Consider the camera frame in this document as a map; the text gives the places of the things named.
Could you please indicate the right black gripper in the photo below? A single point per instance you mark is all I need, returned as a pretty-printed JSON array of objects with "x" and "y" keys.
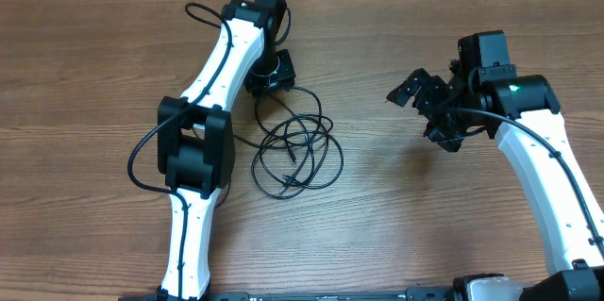
[{"x": 450, "y": 138}]

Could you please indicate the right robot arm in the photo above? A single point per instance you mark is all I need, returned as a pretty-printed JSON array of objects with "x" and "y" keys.
[{"x": 524, "y": 116}]

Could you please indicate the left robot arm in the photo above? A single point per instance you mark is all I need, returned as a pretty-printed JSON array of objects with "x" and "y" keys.
[{"x": 196, "y": 143}]

